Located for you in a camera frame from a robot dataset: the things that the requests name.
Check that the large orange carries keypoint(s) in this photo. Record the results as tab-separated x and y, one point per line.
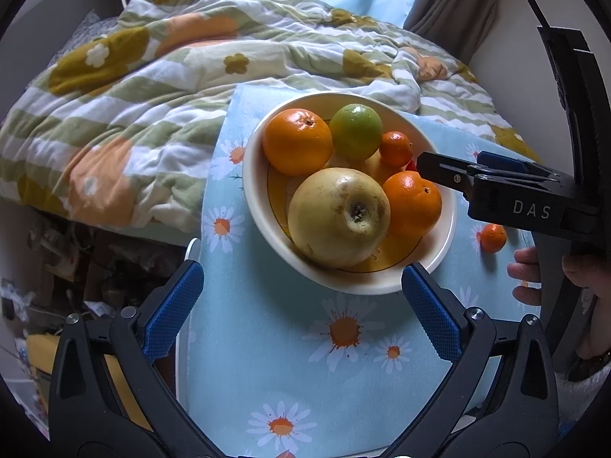
297	142

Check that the medium orange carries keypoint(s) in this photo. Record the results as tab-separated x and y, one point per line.
414	205

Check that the yellow-green apple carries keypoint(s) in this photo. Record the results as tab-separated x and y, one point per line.
334	219

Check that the large green fruit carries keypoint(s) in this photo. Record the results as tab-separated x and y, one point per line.
355	131

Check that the red cherry tomato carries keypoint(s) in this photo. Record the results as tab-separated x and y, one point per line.
412	167

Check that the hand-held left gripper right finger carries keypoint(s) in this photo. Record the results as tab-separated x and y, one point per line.
429	310

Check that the blue floral pillow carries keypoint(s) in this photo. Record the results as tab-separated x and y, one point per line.
83	36

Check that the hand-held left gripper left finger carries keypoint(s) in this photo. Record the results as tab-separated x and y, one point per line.
174	310

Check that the floral striped blanket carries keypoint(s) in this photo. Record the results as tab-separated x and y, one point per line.
143	105

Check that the blue daisy print tablecloth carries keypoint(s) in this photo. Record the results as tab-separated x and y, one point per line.
267	343

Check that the grey bed headboard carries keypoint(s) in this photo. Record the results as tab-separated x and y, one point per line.
33	52

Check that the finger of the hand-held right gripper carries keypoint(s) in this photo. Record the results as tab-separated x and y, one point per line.
506	161
444	169

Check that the yellow box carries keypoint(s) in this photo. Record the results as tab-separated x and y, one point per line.
40	355

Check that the cream bowl with duck print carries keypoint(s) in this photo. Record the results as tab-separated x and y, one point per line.
260	186

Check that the person's right forearm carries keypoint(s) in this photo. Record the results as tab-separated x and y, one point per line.
592	334

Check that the small tangerine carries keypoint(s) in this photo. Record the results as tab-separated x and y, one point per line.
492	238
395	149

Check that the person's right hand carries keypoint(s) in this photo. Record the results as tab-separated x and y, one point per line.
525	272

